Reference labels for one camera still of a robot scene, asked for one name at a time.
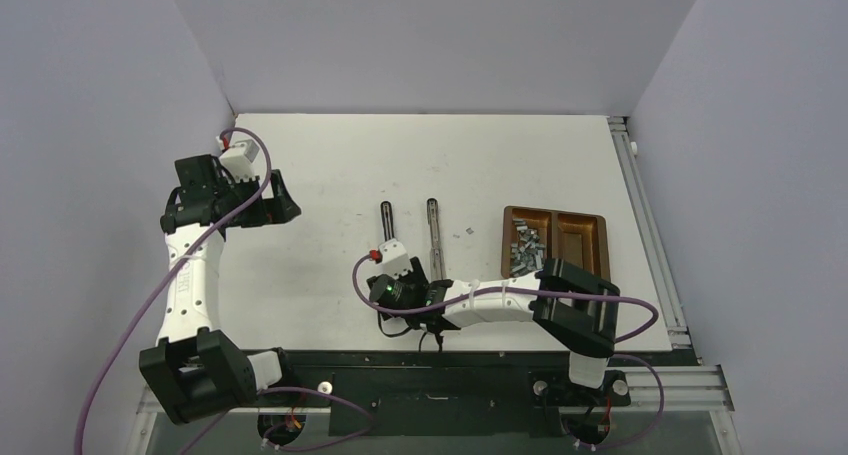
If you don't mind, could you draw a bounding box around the brown wooden tray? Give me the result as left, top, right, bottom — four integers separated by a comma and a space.
501, 206, 612, 281

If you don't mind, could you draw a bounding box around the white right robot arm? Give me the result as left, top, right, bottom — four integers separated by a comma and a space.
367, 259, 621, 403

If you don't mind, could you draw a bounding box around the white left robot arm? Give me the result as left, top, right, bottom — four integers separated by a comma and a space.
139, 155, 301, 425

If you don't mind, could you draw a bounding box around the pile of grey staples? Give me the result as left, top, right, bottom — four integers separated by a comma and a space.
509, 218, 547, 276

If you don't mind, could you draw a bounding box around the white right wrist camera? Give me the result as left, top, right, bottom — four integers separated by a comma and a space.
369, 238, 413, 279

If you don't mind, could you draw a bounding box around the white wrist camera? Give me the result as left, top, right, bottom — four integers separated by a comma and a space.
218, 139, 259, 182
369, 238, 413, 279

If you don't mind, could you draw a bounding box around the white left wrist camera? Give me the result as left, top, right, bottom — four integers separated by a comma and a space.
218, 139, 259, 182

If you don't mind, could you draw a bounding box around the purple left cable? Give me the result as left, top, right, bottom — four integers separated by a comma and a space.
72, 127, 376, 455

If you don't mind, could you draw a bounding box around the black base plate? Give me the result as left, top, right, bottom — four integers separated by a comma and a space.
231, 349, 700, 438

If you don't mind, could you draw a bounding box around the aluminium rail frame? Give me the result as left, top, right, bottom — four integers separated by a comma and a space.
135, 115, 743, 455

